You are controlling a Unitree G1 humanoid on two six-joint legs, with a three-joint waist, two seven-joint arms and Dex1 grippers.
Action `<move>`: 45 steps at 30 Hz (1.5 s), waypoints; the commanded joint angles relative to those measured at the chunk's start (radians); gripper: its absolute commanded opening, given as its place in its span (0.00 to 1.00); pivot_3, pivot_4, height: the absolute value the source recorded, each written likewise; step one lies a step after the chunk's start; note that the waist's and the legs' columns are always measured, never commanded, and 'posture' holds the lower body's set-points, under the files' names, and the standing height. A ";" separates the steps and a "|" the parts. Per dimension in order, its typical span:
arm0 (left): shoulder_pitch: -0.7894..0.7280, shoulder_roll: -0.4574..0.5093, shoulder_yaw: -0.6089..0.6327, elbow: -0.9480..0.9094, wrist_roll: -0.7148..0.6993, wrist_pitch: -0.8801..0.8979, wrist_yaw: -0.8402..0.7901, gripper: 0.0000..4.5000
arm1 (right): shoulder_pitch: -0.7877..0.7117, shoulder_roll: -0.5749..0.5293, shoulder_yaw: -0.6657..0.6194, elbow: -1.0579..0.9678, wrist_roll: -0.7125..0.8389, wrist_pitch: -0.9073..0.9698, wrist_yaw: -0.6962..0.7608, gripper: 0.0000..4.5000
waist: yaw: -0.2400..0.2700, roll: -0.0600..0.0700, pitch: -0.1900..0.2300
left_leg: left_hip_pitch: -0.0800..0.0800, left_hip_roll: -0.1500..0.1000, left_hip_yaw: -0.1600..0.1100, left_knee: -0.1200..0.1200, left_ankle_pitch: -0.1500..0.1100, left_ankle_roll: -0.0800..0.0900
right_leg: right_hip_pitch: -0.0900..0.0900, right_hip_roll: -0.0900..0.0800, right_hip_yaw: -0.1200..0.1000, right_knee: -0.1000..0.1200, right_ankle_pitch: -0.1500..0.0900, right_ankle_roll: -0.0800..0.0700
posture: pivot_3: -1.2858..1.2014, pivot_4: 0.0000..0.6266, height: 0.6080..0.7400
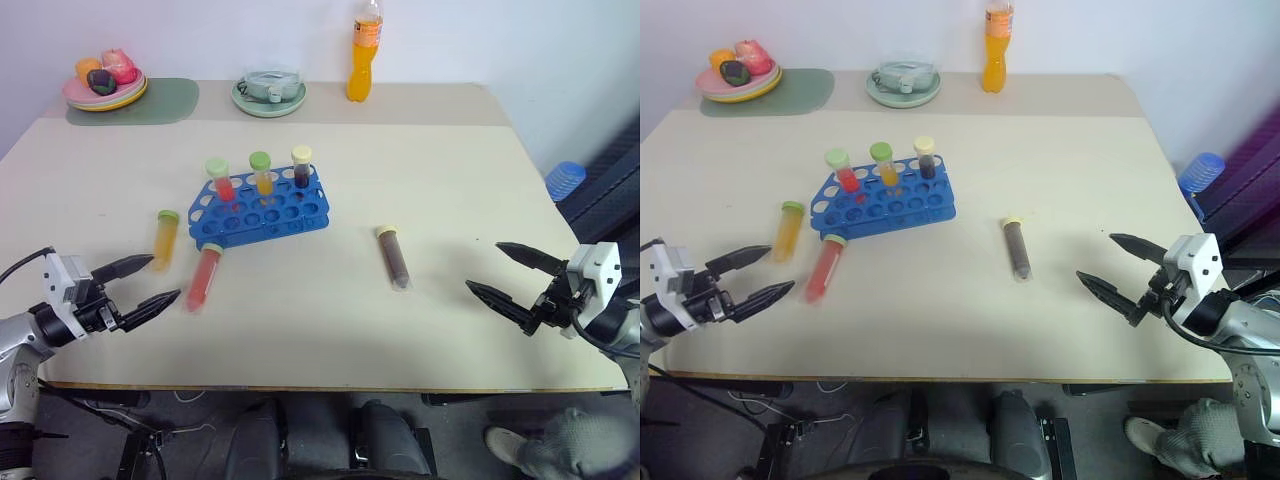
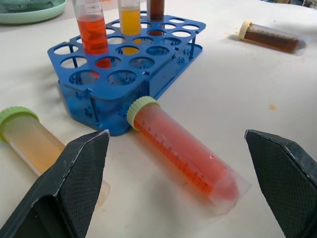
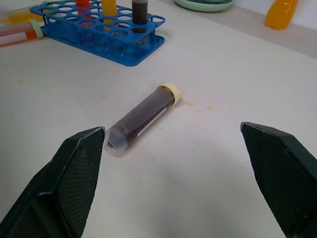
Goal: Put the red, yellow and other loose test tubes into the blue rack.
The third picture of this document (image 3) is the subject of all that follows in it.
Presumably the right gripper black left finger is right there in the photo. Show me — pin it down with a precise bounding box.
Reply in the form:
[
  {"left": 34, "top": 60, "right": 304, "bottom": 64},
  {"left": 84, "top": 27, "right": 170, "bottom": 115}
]
[{"left": 0, "top": 126, "right": 106, "bottom": 238}]

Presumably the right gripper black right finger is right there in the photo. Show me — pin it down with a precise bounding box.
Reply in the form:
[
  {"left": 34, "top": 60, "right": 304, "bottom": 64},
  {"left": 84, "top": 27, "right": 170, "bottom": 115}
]
[{"left": 239, "top": 121, "right": 317, "bottom": 238}]

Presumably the dark liquid tube cream cap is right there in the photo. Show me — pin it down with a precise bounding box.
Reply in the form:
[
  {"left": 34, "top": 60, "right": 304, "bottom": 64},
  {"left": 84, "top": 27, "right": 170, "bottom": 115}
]
[
  {"left": 131, "top": 0, "right": 149, "bottom": 34},
  {"left": 104, "top": 81, "right": 183, "bottom": 158}
]

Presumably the red liquid tube green cap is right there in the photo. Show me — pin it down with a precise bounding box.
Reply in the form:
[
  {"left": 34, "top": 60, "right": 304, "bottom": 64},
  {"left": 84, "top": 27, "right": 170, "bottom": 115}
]
[
  {"left": 0, "top": 19, "right": 45, "bottom": 47},
  {"left": 75, "top": 0, "right": 94, "bottom": 27}
]

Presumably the orange liquid tube green cap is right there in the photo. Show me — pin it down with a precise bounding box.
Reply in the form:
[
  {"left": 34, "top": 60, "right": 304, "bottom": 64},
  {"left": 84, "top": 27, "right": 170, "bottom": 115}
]
[
  {"left": 101, "top": 0, "right": 117, "bottom": 25},
  {"left": 1, "top": 1, "right": 50, "bottom": 25}
]

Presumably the blue plastic test tube rack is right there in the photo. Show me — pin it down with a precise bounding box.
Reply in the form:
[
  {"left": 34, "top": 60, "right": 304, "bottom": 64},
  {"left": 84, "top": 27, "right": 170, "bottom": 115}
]
[{"left": 29, "top": 0, "right": 165, "bottom": 67}]

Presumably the orange soda plastic bottle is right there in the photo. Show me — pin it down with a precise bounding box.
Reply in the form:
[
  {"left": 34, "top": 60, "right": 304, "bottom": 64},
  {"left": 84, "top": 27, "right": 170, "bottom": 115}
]
[{"left": 264, "top": 0, "right": 299, "bottom": 31}]

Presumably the pale green plate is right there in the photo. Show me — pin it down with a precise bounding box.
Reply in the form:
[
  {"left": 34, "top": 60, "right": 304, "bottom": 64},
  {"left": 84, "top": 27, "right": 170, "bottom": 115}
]
[{"left": 173, "top": 0, "right": 235, "bottom": 12}]

